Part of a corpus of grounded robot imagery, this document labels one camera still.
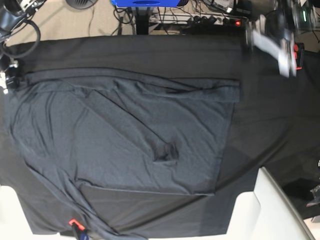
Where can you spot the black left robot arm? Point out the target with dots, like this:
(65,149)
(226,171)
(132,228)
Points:
(309,19)

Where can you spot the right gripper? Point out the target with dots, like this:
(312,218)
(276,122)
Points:
(10,73)

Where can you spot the metal table leg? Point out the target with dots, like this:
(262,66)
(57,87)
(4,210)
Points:
(142,16)

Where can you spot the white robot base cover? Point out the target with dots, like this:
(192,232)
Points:
(266,213)

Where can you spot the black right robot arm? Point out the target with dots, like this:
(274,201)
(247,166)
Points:
(14,13)

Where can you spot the red black clamp right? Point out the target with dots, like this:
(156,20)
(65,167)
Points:
(299,50)

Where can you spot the red black clamp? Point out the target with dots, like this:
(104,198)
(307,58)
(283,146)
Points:
(78,230)
(299,50)

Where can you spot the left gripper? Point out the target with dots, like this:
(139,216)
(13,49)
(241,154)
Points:
(274,34)

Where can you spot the blue plastic bin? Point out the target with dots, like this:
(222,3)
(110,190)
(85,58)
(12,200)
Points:
(149,3)

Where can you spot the red black clamp bottom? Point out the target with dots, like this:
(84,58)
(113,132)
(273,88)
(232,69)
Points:
(78,230)

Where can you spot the white power strip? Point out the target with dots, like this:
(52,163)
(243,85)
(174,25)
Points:
(219,19)

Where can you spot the black round fan base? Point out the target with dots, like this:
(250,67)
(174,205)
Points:
(81,4)

